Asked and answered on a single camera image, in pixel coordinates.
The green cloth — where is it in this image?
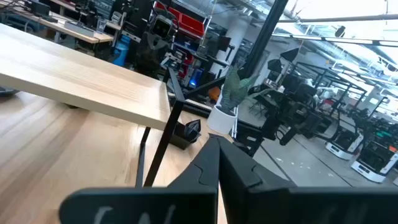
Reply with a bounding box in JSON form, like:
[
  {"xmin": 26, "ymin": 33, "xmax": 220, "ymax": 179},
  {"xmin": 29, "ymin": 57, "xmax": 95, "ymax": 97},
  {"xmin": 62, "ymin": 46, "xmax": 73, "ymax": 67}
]
[{"xmin": 206, "ymin": 65, "xmax": 261, "ymax": 135}]

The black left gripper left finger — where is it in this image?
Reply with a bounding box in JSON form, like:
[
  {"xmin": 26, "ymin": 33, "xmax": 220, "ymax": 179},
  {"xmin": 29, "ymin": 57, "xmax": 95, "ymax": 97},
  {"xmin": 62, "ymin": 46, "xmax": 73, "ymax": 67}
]
[{"xmin": 58, "ymin": 133, "xmax": 220, "ymax": 224}]

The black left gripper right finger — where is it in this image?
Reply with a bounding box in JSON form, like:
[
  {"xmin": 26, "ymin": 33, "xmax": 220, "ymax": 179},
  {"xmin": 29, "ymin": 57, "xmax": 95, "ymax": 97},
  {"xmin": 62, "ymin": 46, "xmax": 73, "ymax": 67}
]
[{"xmin": 218, "ymin": 138, "xmax": 398, "ymax": 224}]

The blue container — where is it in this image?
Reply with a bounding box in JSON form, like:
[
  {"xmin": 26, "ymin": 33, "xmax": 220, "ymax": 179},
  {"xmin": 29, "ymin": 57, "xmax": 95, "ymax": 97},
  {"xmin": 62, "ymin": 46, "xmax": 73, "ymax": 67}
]
[{"xmin": 112, "ymin": 35, "xmax": 130, "ymax": 68}]

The small red storage bin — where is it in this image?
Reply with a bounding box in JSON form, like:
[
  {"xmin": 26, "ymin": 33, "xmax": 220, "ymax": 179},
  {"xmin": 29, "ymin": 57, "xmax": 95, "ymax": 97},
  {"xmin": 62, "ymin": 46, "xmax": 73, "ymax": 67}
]
[{"xmin": 154, "ymin": 1, "xmax": 181, "ymax": 20}]

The black wavy square mini plate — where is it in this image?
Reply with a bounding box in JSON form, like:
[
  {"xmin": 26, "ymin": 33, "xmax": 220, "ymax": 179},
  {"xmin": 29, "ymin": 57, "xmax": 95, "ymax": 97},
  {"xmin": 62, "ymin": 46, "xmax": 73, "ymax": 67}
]
[{"xmin": 169, "ymin": 119, "xmax": 202, "ymax": 151}]

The wooden riser shelf black frame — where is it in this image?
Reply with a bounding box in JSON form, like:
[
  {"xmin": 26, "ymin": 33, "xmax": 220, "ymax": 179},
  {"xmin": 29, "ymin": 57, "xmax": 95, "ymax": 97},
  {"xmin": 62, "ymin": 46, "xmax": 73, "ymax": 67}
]
[{"xmin": 0, "ymin": 23, "xmax": 187, "ymax": 189}]

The white base mobile robot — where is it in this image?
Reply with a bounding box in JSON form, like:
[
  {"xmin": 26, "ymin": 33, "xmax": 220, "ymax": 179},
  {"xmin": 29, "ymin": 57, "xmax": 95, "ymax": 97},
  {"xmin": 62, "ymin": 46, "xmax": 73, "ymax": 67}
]
[
  {"xmin": 351, "ymin": 139, "xmax": 398, "ymax": 184},
  {"xmin": 325, "ymin": 124, "xmax": 364, "ymax": 161}
]

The large red storage bin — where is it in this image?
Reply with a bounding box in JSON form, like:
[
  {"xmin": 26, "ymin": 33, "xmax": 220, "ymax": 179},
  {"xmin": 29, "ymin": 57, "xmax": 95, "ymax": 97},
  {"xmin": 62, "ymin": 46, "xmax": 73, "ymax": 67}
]
[{"xmin": 179, "ymin": 14, "xmax": 206, "ymax": 37}]

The wooden workbench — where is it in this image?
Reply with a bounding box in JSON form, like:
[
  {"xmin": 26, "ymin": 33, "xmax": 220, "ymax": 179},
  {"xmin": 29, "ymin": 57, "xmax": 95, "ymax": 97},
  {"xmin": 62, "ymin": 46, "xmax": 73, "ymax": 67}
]
[{"xmin": 0, "ymin": 0, "xmax": 114, "ymax": 44}]

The black leaf-shaped mini plate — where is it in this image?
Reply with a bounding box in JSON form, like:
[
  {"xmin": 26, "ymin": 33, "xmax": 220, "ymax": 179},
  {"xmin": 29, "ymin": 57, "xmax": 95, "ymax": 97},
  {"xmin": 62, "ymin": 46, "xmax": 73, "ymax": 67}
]
[{"xmin": 0, "ymin": 86, "xmax": 20, "ymax": 97}]

